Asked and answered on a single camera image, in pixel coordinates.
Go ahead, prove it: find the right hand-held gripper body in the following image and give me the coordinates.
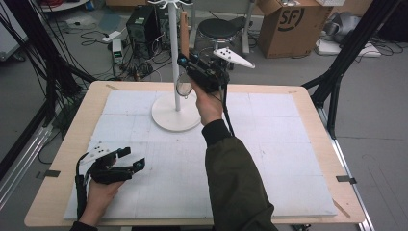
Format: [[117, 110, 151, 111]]
[[186, 47, 257, 94]]

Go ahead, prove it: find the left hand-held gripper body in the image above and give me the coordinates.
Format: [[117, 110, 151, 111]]
[[76, 141, 134, 186]]

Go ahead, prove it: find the wooden board with metal ring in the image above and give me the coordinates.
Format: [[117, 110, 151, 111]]
[[175, 11, 194, 99]]

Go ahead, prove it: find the white coat rack stand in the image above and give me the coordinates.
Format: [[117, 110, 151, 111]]
[[147, 0, 202, 133]]

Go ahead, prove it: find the person's left hand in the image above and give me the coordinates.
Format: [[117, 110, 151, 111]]
[[78, 178, 126, 227]]

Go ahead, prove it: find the person's right hand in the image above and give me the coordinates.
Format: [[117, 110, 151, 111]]
[[189, 78, 225, 127]]

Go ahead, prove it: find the black round stool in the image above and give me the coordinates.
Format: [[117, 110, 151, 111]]
[[195, 17, 246, 56]]

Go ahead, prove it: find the black computer tower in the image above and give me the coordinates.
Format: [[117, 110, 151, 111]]
[[125, 5, 162, 60]]

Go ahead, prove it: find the small white power supply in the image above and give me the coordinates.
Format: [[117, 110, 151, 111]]
[[111, 38, 125, 65]]

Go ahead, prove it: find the brown cardboard box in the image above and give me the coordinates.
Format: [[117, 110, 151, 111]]
[[257, 0, 335, 60]]

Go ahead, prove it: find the white foam mat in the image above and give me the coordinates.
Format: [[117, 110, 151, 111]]
[[63, 90, 339, 220]]

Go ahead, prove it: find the white round table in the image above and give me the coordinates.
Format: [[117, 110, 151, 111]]
[[40, 0, 89, 13]]

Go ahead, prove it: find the long white power strip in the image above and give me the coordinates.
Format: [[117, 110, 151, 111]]
[[316, 38, 383, 59]]

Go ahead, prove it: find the light grey bundle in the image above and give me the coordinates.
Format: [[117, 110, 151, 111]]
[[321, 12, 363, 43]]

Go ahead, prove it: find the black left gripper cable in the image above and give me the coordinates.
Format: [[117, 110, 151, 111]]
[[74, 153, 89, 220]]

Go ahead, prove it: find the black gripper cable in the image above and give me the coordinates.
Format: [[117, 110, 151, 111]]
[[220, 84, 236, 138], [74, 153, 89, 220]]

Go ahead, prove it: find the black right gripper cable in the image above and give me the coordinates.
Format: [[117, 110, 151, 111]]
[[220, 84, 236, 138]]

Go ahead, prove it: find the aluminium rail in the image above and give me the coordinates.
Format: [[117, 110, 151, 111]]
[[0, 123, 55, 208], [317, 107, 377, 231]]

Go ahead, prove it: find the black metal frame post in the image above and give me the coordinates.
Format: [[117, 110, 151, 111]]
[[301, 0, 402, 140], [0, 0, 97, 129]]

